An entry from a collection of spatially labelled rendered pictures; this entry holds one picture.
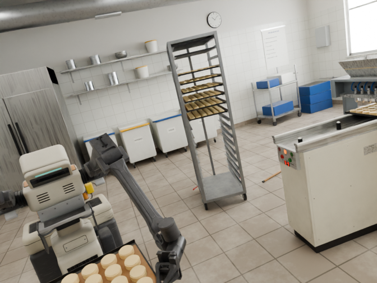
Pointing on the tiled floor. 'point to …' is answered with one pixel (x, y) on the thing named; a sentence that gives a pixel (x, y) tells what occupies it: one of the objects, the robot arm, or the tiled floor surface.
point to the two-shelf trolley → (280, 99)
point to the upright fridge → (32, 122)
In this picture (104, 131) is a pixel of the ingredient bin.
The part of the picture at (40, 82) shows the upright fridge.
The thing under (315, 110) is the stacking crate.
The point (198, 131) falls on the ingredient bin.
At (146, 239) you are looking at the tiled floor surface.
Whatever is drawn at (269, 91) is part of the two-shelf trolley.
